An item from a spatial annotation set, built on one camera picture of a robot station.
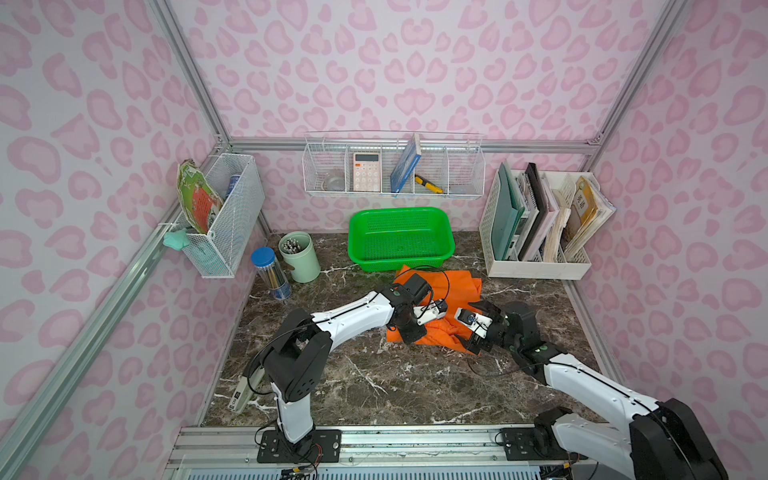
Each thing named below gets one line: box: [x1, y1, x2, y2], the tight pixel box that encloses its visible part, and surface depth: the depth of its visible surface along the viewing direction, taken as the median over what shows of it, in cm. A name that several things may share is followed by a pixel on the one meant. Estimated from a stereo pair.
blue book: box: [390, 132, 422, 195], surface depth 90 cm
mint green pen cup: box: [278, 231, 321, 284], surface depth 100 cm
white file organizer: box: [480, 169, 600, 280], surface depth 101 cm
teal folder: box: [492, 162, 526, 261], surface depth 92 cm
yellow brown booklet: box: [576, 176, 598, 226], surface depth 100 cm
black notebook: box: [519, 162, 545, 261], surface depth 95 cm
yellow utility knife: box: [415, 174, 444, 194], surface depth 100 cm
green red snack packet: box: [176, 159, 224, 235], surface depth 75 cm
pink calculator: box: [353, 152, 381, 192], surface depth 97 cm
